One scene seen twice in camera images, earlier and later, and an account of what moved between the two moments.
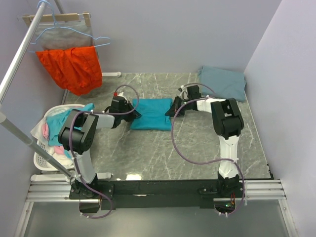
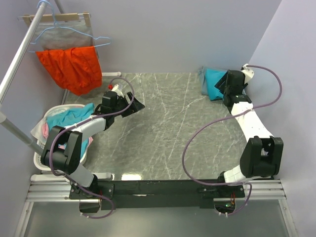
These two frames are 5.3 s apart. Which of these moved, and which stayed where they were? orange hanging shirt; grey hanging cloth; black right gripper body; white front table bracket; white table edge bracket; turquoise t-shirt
Moved: black right gripper body; turquoise t-shirt
Stayed: grey hanging cloth; white table edge bracket; orange hanging shirt; white front table bracket
